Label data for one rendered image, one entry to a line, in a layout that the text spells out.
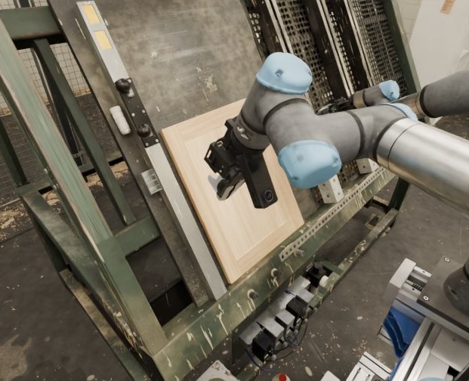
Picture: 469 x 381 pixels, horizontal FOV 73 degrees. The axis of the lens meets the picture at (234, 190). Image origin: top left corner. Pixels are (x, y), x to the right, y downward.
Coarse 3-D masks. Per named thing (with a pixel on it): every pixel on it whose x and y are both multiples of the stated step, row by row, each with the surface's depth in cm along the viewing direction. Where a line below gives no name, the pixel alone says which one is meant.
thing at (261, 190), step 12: (240, 156) 58; (252, 156) 59; (240, 168) 60; (252, 168) 59; (264, 168) 60; (252, 180) 59; (264, 180) 60; (252, 192) 60; (264, 192) 59; (264, 204) 60
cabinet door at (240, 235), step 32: (192, 128) 105; (224, 128) 114; (192, 160) 104; (192, 192) 103; (288, 192) 131; (224, 224) 110; (256, 224) 119; (288, 224) 129; (224, 256) 109; (256, 256) 117
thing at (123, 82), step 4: (120, 80) 79; (124, 80) 79; (116, 84) 79; (120, 84) 78; (124, 84) 79; (128, 84) 79; (116, 88) 79; (120, 88) 79; (124, 88) 79; (128, 88) 80; (120, 92) 80; (124, 92) 80; (128, 92) 88; (132, 92) 90; (128, 96) 90; (132, 96) 90
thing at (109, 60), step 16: (80, 16) 86; (96, 48) 88; (112, 48) 89; (112, 64) 89; (112, 80) 89; (160, 160) 95; (160, 176) 95; (160, 192) 98; (176, 192) 98; (176, 208) 97; (176, 224) 100; (192, 224) 100; (192, 240) 100; (192, 256) 102; (208, 256) 103; (208, 272) 102; (208, 288) 103; (224, 288) 105
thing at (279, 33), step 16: (256, 0) 127; (272, 0) 126; (256, 16) 130; (272, 16) 125; (272, 32) 128; (272, 48) 131; (288, 48) 130; (336, 176) 142; (320, 192) 145; (336, 192) 141
